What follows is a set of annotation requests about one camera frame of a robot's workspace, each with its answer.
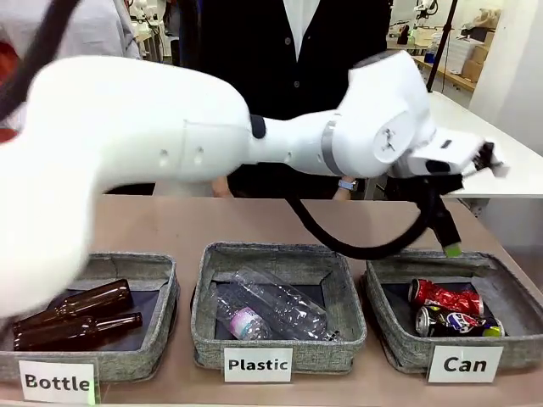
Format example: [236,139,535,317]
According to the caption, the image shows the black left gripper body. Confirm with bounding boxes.
[392,171,465,239]

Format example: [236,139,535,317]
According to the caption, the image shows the crushed red soda can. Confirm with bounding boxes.
[407,277,485,316]

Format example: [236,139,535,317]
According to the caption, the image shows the crushed black Pepsi can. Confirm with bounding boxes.
[414,304,506,338]

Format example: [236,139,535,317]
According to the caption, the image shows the large clear plastic bottle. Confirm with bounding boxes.
[216,266,341,343]

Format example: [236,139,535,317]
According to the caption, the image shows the small crushed plastic bottle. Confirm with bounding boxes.
[227,306,273,341]

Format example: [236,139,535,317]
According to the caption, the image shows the brown glass beer bottle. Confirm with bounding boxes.
[11,312,144,352]
[19,278,133,328]

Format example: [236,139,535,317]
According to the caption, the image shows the grey fabric basket labelled Can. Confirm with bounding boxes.
[361,248,543,376]

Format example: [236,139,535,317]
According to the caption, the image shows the white Can label card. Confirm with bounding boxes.
[427,344,505,385]

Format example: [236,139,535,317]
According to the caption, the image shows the grey fabric basket labelled Plastic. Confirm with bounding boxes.
[190,241,368,376]

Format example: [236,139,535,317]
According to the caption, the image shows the grey fabric basket labelled Bottle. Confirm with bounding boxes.
[0,252,181,385]

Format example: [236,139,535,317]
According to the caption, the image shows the person's right hand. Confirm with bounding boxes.
[210,175,233,199]

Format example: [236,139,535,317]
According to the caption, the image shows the stacked cardboard boxes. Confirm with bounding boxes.
[459,28,496,82]

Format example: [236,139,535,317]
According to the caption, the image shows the black tripod pole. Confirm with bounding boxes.
[424,0,460,94]

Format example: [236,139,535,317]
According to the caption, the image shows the white Plastic label card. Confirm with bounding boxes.
[223,347,294,384]

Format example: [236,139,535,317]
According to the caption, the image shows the person in black cardigan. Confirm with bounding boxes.
[181,0,392,200]

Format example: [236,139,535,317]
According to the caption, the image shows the mannequin in grey sweater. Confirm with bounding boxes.
[50,0,142,61]

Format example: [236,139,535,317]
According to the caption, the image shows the white Bottle label card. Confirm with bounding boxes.
[17,356,101,404]

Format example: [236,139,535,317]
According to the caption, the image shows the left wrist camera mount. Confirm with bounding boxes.
[406,128,511,179]

